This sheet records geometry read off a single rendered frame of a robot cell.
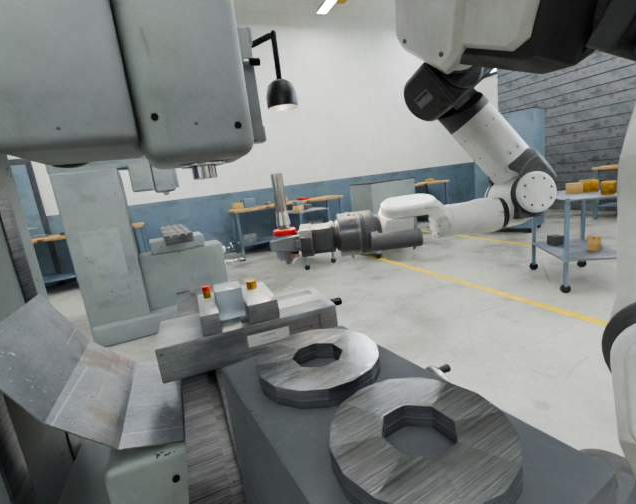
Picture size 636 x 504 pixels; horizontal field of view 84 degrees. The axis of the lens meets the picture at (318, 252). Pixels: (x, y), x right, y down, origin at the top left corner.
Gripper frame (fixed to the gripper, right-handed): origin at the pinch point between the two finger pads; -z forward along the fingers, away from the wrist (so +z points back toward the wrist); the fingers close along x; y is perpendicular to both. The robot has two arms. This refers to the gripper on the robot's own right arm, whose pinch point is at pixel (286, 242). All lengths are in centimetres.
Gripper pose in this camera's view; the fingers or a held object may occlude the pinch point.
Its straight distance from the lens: 72.8
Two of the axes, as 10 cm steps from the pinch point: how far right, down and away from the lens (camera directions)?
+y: 1.3, 9.7, 2.0
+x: 0.2, 2.0, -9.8
